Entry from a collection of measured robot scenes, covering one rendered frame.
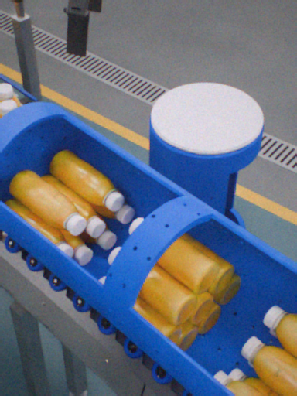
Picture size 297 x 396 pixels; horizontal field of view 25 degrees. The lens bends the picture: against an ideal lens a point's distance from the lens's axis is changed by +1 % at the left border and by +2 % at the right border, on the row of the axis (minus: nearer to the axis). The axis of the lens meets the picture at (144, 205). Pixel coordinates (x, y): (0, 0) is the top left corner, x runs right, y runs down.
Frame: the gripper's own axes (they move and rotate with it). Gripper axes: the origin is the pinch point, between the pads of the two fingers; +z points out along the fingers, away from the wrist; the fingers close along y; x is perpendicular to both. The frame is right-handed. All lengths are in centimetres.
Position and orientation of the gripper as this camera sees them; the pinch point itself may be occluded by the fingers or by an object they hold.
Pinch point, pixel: (84, 24)
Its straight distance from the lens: 111.3
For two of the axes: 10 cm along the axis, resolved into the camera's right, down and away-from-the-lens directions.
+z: -1.4, 7.1, 6.9
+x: 9.8, 1.9, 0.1
